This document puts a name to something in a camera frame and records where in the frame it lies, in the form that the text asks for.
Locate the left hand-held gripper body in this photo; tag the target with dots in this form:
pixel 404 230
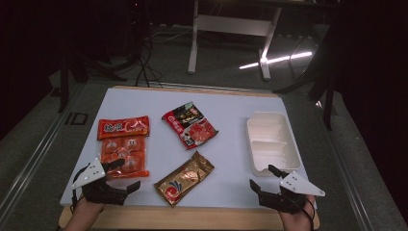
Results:
pixel 96 194

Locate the orange multi-pack snack packet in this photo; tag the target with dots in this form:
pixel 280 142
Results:
pixel 123 128

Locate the white desk frame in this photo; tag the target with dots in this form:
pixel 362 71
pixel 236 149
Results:
pixel 231 25

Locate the gold foil packet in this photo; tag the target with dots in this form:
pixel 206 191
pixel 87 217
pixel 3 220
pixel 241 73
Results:
pixel 184 179

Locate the metal floor rail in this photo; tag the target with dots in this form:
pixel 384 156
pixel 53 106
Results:
pixel 35 157

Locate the black equipment rack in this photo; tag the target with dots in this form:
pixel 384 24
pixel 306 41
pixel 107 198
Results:
pixel 138 32

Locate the white table sheet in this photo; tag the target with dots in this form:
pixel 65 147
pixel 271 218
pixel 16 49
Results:
pixel 134 102

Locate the red and black food packet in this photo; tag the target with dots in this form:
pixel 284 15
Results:
pixel 192 126

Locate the person's left hand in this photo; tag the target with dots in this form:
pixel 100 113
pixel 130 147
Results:
pixel 88 208

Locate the white divided food container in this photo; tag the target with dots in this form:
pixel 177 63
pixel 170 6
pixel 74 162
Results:
pixel 272 141

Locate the black floor stand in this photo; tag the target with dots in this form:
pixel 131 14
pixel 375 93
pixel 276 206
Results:
pixel 327 109

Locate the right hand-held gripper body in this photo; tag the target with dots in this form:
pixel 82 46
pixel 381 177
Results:
pixel 298 187

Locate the person's right hand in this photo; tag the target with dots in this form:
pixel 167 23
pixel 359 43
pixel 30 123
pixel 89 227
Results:
pixel 298 221

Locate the wooden table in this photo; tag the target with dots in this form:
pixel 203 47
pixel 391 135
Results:
pixel 192 218

